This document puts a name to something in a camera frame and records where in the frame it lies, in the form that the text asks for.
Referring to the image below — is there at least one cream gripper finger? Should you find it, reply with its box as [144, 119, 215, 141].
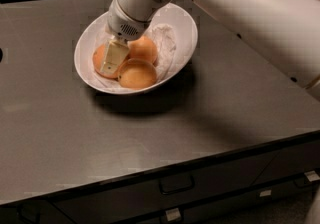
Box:
[100, 39, 129, 76]

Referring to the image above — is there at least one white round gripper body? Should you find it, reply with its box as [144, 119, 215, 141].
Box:
[107, 0, 151, 41]

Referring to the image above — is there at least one orange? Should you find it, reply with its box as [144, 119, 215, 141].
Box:
[118, 59, 157, 90]
[92, 45, 119, 79]
[129, 36, 158, 64]

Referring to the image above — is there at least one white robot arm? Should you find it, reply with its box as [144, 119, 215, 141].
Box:
[107, 0, 320, 99]

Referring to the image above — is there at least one white oval bowl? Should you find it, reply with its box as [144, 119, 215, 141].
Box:
[74, 4, 198, 95]

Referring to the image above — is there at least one white paper liner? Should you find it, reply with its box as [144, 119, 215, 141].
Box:
[94, 24, 176, 90]

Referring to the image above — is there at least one small white drawer label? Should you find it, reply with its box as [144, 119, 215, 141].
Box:
[259, 189, 272, 198]

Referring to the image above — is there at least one upper middle drawer handle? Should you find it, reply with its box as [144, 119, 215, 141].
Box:
[159, 174, 195, 195]

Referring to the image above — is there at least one left drawer handle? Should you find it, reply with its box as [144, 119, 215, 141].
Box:
[16, 203, 41, 224]

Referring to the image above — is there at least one right drawer handle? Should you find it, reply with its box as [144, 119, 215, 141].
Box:
[293, 170, 320, 189]

